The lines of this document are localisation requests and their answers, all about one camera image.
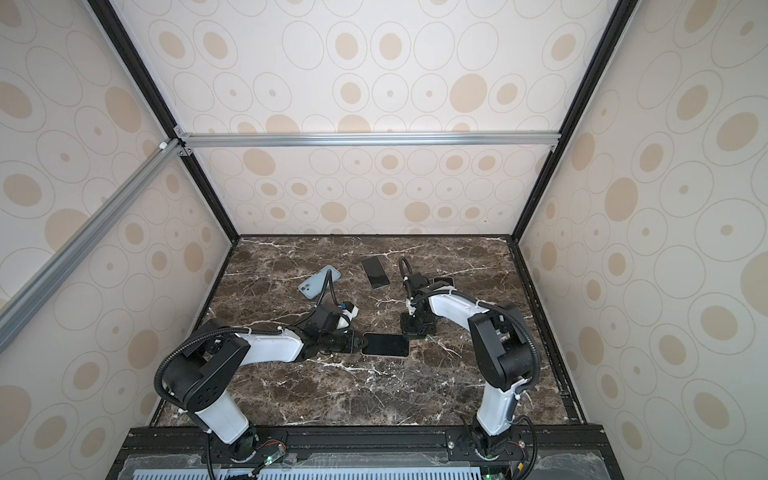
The black phone purple edge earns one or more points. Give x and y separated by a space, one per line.
383 344

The light blue case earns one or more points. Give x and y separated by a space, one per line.
446 280
312 287

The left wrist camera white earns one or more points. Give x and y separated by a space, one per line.
348 313

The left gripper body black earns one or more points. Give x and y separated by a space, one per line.
338 343

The black base frame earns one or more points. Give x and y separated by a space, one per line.
365 452

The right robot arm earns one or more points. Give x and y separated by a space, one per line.
505 350

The horizontal aluminium rail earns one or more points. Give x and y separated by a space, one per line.
378 139

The black phone grey edge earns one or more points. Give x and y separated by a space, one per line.
375 272

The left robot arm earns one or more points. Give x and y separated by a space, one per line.
195 376

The left slanted aluminium rail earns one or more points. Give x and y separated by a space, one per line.
27 302

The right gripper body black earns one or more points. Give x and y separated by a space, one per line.
414 328

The pink phone case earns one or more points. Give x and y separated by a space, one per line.
387 357

